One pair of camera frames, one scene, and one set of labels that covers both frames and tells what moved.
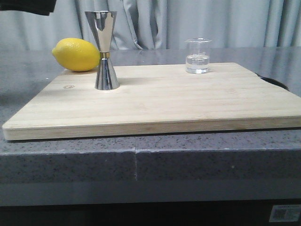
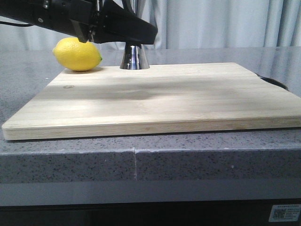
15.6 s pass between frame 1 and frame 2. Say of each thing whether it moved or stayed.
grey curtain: stayed
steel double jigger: moved
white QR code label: stayed
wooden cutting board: stayed
